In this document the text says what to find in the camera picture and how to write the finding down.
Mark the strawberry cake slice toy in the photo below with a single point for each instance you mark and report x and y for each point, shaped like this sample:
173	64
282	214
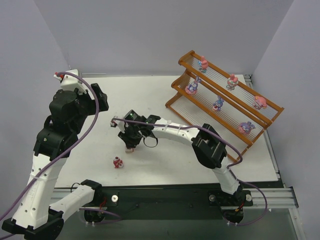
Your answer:
129	150

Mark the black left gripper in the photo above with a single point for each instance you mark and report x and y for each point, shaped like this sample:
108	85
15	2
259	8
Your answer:
97	99

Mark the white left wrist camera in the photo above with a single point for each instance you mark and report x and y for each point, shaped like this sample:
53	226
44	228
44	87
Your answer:
70	83

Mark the purple bunny sitting donut toy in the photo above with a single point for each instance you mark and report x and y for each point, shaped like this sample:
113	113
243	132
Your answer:
192	88

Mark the pink pig bow toy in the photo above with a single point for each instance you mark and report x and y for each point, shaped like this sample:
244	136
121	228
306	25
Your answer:
259	102

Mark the small purple bunny cupcake toy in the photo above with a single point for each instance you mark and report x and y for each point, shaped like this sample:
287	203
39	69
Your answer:
217	105

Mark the orange wooden tiered shelf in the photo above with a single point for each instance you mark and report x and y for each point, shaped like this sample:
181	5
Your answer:
238	107

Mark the red bear cake toy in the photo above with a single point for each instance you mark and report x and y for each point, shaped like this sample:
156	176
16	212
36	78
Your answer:
118	163

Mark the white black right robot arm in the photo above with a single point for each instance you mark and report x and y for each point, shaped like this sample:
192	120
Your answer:
208	146

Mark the pink pig clear cup toy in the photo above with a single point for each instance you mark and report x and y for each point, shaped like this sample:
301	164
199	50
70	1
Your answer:
232	82

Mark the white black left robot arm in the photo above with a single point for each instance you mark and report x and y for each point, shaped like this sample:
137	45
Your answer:
35	218

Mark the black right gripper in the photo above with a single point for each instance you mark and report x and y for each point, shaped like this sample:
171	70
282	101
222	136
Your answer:
128	139

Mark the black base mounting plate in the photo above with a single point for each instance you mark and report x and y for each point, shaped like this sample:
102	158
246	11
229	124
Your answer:
165	202

